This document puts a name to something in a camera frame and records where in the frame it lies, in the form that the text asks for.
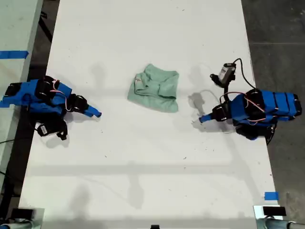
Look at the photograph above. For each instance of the white side table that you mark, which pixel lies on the white side table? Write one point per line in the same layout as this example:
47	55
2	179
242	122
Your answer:
14	23

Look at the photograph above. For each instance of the long blue tape strip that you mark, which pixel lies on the long blue tape strip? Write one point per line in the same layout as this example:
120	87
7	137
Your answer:
14	54

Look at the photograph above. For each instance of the blue and black arm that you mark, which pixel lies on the blue and black arm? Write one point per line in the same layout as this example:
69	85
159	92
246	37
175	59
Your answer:
274	105
28	93

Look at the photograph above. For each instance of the black stand leg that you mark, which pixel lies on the black stand leg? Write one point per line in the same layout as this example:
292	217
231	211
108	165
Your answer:
46	28

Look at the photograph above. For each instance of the small black clamp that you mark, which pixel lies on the small black clamp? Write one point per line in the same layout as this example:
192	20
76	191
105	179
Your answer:
155	227

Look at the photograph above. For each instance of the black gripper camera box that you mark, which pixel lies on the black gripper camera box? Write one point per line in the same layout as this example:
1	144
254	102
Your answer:
226	71
44	130

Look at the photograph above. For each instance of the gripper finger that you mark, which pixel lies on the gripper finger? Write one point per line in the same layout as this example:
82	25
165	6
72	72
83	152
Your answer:
93	114
206	118
94	110
206	115

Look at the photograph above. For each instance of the small black box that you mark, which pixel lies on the small black box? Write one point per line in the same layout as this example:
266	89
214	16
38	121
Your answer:
274	211
22	213

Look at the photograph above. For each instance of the square blue tape piece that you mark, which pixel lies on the square blue tape piece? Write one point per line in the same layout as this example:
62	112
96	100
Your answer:
271	196

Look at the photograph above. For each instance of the white mounting plate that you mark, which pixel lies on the white mounting plate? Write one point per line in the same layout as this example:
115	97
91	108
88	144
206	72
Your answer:
257	211

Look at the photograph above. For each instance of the pale green T-shirt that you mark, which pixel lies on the pale green T-shirt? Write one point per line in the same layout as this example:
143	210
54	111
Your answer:
157	95

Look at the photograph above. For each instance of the black camera stalk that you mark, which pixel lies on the black camera stalk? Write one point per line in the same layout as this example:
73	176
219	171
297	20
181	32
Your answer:
60	126
226	87

